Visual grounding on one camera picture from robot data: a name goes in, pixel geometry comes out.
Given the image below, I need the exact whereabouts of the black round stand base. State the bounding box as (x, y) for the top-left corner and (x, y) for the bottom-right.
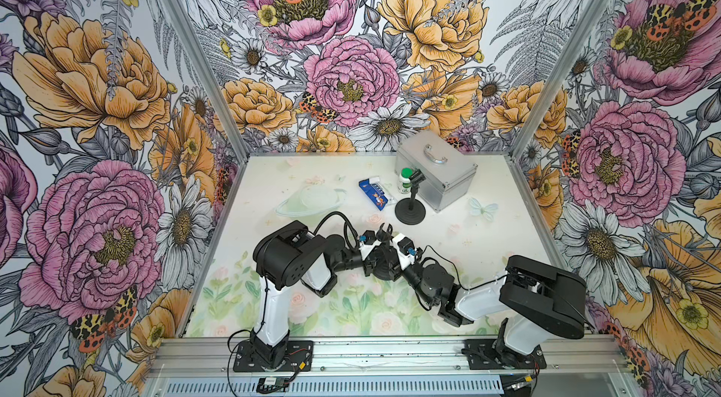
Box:
(394, 198), (426, 225)

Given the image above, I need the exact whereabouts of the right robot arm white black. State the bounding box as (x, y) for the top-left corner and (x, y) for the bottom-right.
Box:
(391, 235), (587, 368)

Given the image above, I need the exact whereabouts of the blue white bandage packet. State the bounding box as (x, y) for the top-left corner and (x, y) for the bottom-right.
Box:
(358, 177), (395, 211)

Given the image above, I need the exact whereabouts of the white bottle green cap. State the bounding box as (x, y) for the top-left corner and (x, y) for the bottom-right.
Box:
(398, 167), (414, 194)

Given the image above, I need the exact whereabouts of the silver aluminium first aid case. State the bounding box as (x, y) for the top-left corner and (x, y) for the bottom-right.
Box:
(395, 130), (478, 212)

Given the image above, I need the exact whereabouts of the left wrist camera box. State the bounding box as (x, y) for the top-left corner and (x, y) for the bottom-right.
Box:
(359, 230), (377, 252)

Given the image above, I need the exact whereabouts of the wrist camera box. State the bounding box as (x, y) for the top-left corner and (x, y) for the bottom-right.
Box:
(359, 230), (377, 252)
(392, 234), (418, 270)

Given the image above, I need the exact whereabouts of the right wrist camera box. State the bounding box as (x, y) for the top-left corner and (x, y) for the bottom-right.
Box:
(392, 234), (418, 270)

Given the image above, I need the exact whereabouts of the left black corrugated cable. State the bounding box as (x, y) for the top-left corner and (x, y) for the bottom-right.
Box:
(312, 210), (362, 254)

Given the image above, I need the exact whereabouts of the white perforated cable tray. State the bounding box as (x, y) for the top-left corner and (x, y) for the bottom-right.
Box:
(157, 374), (504, 396)

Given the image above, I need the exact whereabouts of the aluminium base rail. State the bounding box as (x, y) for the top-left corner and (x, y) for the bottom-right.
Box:
(148, 335), (629, 378)

